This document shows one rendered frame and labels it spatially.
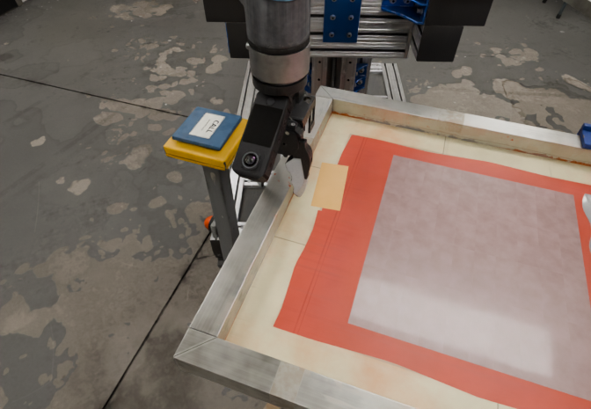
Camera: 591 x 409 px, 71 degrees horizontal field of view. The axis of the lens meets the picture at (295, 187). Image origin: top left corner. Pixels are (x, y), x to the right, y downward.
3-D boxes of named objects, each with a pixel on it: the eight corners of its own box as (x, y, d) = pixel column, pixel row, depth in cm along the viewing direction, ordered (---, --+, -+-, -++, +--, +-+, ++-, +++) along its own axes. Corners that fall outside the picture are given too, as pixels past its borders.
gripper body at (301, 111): (316, 128, 64) (319, 57, 55) (298, 164, 59) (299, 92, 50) (270, 118, 66) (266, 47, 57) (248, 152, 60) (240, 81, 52)
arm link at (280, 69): (298, 61, 47) (232, 48, 48) (298, 95, 50) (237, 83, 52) (317, 31, 51) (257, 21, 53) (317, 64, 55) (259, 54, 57)
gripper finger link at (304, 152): (318, 173, 62) (305, 126, 56) (315, 180, 61) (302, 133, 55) (289, 171, 64) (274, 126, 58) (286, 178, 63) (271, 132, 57)
